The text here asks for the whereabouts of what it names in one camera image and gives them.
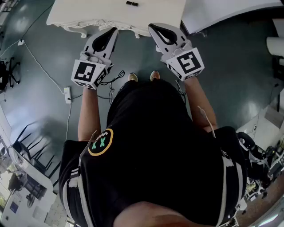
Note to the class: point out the person's left shoe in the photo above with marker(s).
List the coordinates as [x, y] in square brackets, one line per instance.
[133, 77]

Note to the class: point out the person's shoe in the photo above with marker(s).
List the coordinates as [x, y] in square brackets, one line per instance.
[133, 77]
[155, 75]

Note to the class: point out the person's left forearm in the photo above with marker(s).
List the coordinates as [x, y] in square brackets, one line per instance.
[88, 115]

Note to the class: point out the person's black t-shirt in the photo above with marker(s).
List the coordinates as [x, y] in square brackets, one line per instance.
[155, 155]

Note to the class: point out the person's right shoe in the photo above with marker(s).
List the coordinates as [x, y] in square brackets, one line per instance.
[155, 75]

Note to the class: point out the black office chair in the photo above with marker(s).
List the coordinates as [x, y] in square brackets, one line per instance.
[6, 73]

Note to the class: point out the white ornate table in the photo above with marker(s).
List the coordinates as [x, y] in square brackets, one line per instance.
[99, 11]

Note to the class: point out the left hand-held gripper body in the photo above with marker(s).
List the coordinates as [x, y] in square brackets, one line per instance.
[85, 72]

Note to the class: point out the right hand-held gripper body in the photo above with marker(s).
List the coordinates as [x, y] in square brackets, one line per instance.
[188, 63]

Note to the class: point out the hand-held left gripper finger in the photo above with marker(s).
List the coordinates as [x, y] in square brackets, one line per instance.
[112, 47]
[91, 43]

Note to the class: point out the small black object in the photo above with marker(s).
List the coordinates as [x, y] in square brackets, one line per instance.
[132, 3]

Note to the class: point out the person's chin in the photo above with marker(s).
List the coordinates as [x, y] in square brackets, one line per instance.
[166, 216]

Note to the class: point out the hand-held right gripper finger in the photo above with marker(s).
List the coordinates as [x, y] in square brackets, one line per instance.
[158, 43]
[177, 33]

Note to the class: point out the white floor socket box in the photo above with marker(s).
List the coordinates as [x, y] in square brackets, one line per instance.
[20, 42]

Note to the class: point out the white power strip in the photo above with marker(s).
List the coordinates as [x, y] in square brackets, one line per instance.
[67, 95]

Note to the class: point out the person's right forearm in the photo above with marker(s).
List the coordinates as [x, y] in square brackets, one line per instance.
[202, 102]

